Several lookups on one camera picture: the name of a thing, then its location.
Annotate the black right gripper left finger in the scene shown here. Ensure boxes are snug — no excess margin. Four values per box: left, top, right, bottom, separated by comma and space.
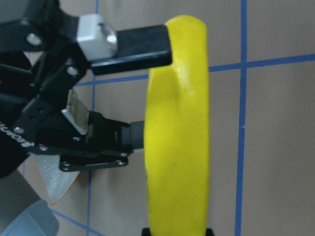
142, 228, 151, 236

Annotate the yellow plastic banana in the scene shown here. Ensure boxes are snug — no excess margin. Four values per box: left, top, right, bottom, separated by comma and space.
144, 15, 210, 236

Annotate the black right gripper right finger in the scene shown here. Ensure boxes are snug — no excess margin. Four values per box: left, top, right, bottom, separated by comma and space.
205, 228, 214, 236

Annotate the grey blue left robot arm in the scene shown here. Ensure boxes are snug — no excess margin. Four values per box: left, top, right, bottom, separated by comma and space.
0, 0, 172, 236

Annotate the grey square plate orange rim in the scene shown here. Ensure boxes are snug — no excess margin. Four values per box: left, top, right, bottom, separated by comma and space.
29, 154, 81, 206

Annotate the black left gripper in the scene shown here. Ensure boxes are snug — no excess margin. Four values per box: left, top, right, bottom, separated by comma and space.
0, 0, 96, 177

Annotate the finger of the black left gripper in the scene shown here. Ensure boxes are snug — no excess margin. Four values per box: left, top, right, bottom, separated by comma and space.
59, 88, 144, 174
76, 14, 172, 75

